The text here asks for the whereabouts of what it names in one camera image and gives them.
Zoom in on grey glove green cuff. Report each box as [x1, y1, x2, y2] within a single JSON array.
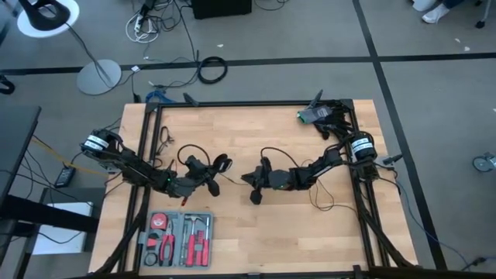
[[297, 106, 335, 125]]

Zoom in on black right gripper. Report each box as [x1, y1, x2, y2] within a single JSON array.
[[241, 157, 272, 205]]

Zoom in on white round lamp on stand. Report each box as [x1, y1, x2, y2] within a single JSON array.
[[17, 0, 122, 96]]

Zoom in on white box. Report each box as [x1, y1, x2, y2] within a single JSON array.
[[32, 201, 95, 256]]

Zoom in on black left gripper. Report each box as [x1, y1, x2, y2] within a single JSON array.
[[188, 156, 222, 198]]

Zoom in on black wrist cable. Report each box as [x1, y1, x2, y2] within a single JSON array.
[[260, 146, 301, 168], [177, 143, 212, 167]]

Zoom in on red handled screwdriver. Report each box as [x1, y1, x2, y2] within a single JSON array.
[[201, 216, 212, 267]]

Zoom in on grey caster wheel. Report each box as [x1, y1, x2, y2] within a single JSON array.
[[471, 152, 496, 174]]

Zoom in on dark desk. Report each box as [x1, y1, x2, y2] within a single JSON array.
[[0, 105, 43, 202]]

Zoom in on black floor box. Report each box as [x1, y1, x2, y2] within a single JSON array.
[[191, 0, 253, 19]]

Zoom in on white power strip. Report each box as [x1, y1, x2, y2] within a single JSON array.
[[125, 10, 160, 44]]

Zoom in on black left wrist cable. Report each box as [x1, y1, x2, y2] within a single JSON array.
[[177, 143, 212, 167]]

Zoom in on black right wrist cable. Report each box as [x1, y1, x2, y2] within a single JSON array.
[[260, 146, 301, 168]]

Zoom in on person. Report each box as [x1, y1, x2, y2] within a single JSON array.
[[410, 0, 466, 25]]

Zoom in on black power adapter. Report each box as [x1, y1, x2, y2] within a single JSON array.
[[53, 165, 77, 189]]

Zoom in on red handled pliers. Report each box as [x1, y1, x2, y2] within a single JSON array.
[[159, 224, 176, 267]]

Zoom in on red black tape measure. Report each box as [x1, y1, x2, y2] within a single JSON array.
[[150, 212, 169, 231]]

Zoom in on black coiled floor cable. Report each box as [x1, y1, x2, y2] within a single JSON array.
[[197, 56, 229, 85]]

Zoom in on small black wire loop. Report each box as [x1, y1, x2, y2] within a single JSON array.
[[157, 126, 175, 156]]

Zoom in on blue floor cable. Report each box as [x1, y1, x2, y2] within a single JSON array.
[[145, 89, 168, 104]]

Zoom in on grey tool kit case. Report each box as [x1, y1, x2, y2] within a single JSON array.
[[138, 210, 215, 269]]

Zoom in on red handled claw hammer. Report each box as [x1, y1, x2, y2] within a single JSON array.
[[183, 214, 202, 267]]

